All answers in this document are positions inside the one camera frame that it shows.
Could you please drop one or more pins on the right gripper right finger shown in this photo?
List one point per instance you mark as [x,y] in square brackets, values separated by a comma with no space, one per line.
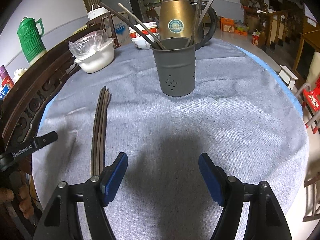
[266,219]

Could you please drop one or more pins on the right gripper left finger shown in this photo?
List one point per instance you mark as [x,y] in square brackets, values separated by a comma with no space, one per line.
[60,219]

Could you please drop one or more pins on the dark chopstick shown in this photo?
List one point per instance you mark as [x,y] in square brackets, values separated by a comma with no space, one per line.
[195,21]
[96,129]
[152,43]

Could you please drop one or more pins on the brown chopstick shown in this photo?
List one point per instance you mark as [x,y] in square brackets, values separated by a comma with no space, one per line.
[103,131]
[160,44]
[98,144]

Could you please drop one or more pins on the grey utensil holder cup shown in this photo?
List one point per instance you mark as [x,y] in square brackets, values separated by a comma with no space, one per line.
[175,66]

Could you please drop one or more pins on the light metal chopstick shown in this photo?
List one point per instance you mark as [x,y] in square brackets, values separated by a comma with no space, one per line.
[207,5]

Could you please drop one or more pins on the left human hand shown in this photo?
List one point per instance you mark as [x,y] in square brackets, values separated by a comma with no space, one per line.
[22,195]

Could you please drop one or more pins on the carved dark wooden chair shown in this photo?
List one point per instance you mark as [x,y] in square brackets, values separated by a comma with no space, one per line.
[21,112]

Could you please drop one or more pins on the blue white box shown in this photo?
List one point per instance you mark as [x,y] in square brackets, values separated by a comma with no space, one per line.
[6,82]

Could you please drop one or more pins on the grey tablecloth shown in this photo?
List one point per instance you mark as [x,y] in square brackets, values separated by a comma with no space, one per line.
[237,114]

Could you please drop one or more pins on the green thermos flask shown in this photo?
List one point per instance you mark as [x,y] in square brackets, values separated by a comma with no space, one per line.
[30,34]

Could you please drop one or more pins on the red plastic child chair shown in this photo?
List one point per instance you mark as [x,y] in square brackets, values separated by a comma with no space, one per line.
[311,98]

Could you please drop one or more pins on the clear plastic bag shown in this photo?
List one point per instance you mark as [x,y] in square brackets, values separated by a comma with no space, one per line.
[88,45]

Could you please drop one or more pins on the white ceramic pot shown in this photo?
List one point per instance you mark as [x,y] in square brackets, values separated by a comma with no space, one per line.
[101,58]

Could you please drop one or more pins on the white small stool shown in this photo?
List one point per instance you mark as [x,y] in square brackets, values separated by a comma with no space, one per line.
[287,76]

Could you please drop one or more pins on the blue table cover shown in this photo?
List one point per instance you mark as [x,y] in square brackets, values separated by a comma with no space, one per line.
[284,88]

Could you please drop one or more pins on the white lidded bucket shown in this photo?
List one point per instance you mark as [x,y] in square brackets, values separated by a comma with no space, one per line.
[96,11]

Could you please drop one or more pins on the white chest freezer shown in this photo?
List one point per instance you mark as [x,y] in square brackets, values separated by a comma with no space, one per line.
[121,29]

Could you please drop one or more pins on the orange boxes on floor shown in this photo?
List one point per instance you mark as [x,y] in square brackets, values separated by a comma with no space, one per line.
[233,26]

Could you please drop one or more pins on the gold electric kettle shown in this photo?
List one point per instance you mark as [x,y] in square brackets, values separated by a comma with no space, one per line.
[176,20]

